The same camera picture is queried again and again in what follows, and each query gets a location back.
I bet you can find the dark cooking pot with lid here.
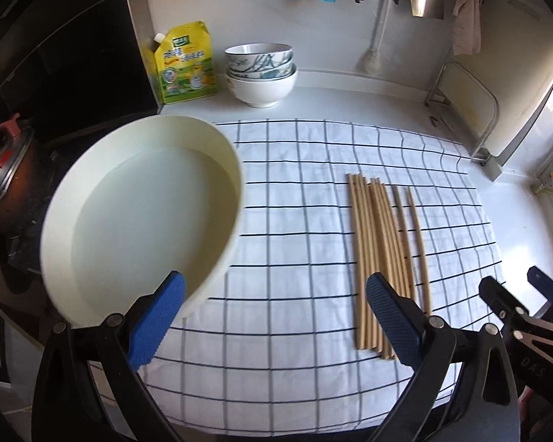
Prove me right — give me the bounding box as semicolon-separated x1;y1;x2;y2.
0;113;38;235

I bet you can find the hanging pink towel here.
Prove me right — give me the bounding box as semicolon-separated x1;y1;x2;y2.
452;0;481;56

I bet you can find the yellow detergent refill pouch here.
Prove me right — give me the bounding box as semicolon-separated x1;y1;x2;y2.
154;21;219;104

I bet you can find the blue patterned bowl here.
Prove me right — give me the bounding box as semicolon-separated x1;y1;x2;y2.
223;43;293;80

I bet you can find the white wall pipe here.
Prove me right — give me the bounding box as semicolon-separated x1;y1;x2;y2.
361;0;393;76

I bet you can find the metal folding rack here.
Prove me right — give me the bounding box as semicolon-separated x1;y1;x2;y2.
424;60;500;165

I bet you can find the large white ceramic bowl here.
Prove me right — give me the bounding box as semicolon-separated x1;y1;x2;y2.
226;64;298;109

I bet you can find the white oval plastic basin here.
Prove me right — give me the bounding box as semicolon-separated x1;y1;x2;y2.
41;116;246;327

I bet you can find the white checked cloth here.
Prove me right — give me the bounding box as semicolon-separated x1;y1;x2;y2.
142;120;501;436

